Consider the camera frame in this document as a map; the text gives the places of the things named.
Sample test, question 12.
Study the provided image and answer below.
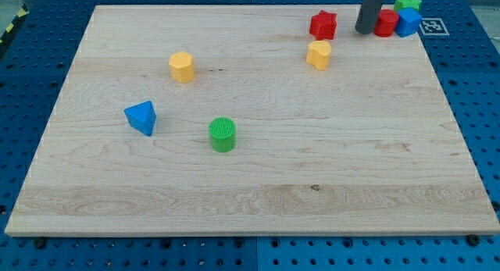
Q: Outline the yellow heart block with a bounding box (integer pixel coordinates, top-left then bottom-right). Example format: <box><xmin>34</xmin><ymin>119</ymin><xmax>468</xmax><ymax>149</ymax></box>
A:
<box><xmin>306</xmin><ymin>41</ymin><xmax>332</xmax><ymax>70</ymax></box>

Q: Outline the red star block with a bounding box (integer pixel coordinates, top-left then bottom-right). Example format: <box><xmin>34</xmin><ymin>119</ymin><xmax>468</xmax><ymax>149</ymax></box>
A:
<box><xmin>309</xmin><ymin>10</ymin><xmax>337</xmax><ymax>41</ymax></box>

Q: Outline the green star block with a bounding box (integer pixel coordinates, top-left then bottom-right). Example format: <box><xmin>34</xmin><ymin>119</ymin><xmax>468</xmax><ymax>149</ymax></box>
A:
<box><xmin>393</xmin><ymin>0</ymin><xmax>423</xmax><ymax>12</ymax></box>

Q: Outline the green cylinder block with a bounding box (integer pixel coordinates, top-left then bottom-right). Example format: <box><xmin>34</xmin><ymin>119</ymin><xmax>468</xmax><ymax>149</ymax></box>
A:
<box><xmin>209</xmin><ymin>117</ymin><xmax>236</xmax><ymax>152</ymax></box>

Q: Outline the light wooden board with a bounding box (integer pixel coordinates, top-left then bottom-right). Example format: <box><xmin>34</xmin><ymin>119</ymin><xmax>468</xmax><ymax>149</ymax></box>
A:
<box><xmin>5</xmin><ymin>5</ymin><xmax>499</xmax><ymax>237</ymax></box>

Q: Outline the yellow hexagon block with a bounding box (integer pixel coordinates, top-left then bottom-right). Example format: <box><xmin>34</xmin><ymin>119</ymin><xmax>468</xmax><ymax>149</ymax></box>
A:
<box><xmin>169</xmin><ymin>52</ymin><xmax>195</xmax><ymax>84</ymax></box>

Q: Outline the blue triangle block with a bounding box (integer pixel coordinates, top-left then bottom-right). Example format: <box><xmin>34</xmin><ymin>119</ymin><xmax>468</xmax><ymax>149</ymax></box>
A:
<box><xmin>124</xmin><ymin>101</ymin><xmax>156</xmax><ymax>137</ymax></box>

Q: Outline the red cylinder block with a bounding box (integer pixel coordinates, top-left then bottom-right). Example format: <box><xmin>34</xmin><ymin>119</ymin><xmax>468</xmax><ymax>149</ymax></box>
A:
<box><xmin>373</xmin><ymin>9</ymin><xmax>399</xmax><ymax>37</ymax></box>

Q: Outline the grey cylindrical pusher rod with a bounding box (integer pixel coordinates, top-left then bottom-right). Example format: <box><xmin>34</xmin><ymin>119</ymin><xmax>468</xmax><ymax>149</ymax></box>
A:
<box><xmin>355</xmin><ymin>0</ymin><xmax>384</xmax><ymax>34</ymax></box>

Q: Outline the blue cube block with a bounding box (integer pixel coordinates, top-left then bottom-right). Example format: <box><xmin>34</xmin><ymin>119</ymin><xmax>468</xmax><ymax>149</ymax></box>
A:
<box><xmin>395</xmin><ymin>8</ymin><xmax>422</xmax><ymax>37</ymax></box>

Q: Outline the black white fiducial tag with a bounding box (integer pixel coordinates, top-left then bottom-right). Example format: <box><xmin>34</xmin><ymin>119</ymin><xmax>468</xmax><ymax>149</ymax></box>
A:
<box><xmin>420</xmin><ymin>17</ymin><xmax>449</xmax><ymax>36</ymax></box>

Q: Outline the black screw bottom left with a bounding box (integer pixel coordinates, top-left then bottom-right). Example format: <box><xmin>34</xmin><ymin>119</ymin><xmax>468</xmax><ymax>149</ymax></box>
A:
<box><xmin>33</xmin><ymin>237</ymin><xmax>47</xmax><ymax>249</ymax></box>

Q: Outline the black screw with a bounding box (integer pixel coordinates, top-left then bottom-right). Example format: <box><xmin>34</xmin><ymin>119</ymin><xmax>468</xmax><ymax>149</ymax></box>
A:
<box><xmin>33</xmin><ymin>237</ymin><xmax>47</xmax><ymax>249</ymax></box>
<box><xmin>466</xmin><ymin>234</ymin><xmax>481</xmax><ymax>247</ymax></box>

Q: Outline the black screw bottom right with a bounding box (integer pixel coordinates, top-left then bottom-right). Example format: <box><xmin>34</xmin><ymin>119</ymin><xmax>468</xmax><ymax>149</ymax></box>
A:
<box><xmin>466</xmin><ymin>234</ymin><xmax>481</xmax><ymax>247</ymax></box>

